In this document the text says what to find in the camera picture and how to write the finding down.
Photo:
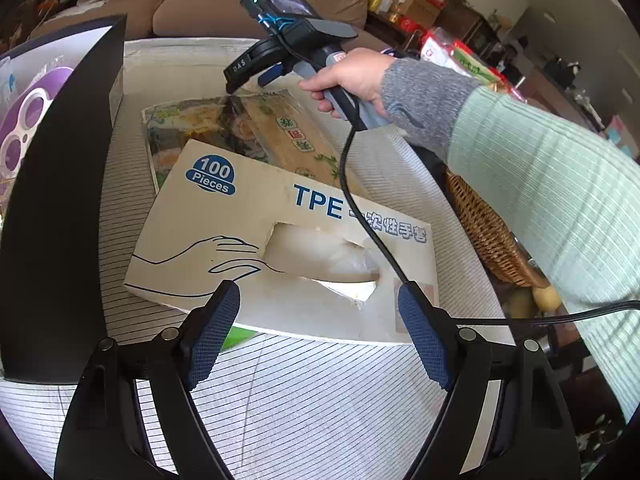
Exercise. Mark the person's right forearm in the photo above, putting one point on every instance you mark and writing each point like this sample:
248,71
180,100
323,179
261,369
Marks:
550,185

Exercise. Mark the white and red snack bag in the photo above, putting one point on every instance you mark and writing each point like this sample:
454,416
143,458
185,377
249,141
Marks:
435,50

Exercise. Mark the brown sofa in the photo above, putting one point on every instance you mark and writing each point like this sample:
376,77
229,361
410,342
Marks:
200,17

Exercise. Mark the yellow pear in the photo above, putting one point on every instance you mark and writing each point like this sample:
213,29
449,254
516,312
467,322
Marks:
547,297

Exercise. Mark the white cardboard glove box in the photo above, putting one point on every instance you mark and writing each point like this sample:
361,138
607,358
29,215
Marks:
225,240

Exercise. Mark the white striped tablecloth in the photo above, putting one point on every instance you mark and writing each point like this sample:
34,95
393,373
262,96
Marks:
300,410

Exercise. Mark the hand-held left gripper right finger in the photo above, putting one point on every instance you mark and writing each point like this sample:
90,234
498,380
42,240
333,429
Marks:
425,337

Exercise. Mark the dark wooden cabinet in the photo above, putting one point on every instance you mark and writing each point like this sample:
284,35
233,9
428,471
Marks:
465,25

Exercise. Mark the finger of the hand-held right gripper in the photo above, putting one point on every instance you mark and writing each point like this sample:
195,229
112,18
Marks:
242,74
267,77

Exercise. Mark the clear plastic cup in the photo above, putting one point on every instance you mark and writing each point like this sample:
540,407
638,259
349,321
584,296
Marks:
6,77

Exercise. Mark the illustrated snack packet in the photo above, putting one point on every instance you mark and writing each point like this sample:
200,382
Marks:
300,135

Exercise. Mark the person's right hand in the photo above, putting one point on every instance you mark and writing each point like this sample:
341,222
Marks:
360,72

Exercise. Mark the black storage box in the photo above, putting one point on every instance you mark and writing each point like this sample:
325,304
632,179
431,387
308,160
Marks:
60,235

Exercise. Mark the wicker basket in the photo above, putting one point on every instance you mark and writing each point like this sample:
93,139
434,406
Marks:
490,235

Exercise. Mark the green snack bag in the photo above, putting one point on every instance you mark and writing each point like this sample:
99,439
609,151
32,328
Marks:
475,62

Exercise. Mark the yellow bottle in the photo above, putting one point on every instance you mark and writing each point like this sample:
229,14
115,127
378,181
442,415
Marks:
377,0

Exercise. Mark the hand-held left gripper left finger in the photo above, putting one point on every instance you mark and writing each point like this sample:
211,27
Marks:
212,332

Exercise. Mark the purple container with round holes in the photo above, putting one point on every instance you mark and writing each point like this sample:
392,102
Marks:
35,110

